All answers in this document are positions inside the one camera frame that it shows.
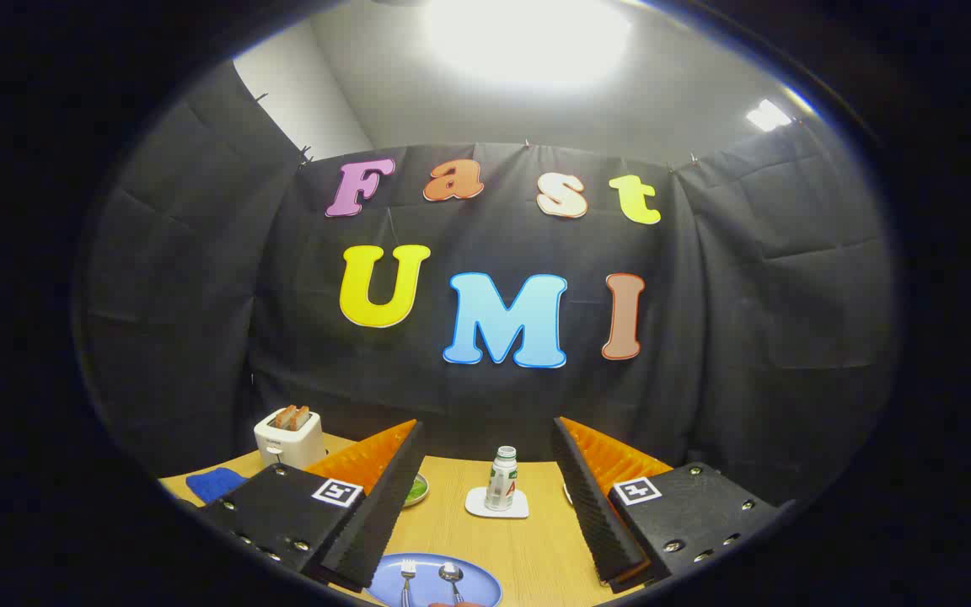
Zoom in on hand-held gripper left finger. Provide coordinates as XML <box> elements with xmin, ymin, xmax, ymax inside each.
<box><xmin>197</xmin><ymin>419</ymin><xmax>426</xmax><ymax>593</ymax></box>

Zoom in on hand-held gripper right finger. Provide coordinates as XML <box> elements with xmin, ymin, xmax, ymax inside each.
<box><xmin>550</xmin><ymin>416</ymin><xmax>781</xmax><ymax>594</ymax></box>

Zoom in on white square coaster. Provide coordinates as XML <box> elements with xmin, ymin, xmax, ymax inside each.
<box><xmin>464</xmin><ymin>486</ymin><xmax>530</xmax><ymax>519</ymax></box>

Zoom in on small white drink bottle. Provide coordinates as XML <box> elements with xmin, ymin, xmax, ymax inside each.
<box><xmin>485</xmin><ymin>446</ymin><xmax>518</xmax><ymax>512</ymax></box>

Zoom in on blue round plate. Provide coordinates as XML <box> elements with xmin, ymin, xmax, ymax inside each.
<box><xmin>365</xmin><ymin>552</ymin><xmax>503</xmax><ymax>607</ymax></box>

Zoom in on white toaster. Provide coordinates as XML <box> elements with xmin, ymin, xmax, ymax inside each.
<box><xmin>254</xmin><ymin>406</ymin><xmax>327</xmax><ymax>470</ymax></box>

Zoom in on blue folded cloth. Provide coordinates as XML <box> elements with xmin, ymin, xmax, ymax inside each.
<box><xmin>185</xmin><ymin>467</ymin><xmax>249</xmax><ymax>504</ymax></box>

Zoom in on small ceiling light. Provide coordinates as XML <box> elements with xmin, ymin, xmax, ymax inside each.
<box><xmin>745</xmin><ymin>99</ymin><xmax>792</xmax><ymax>133</ymax></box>

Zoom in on large ceiling light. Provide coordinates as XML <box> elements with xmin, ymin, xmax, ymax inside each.
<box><xmin>422</xmin><ymin>0</ymin><xmax>634</xmax><ymax>89</ymax></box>

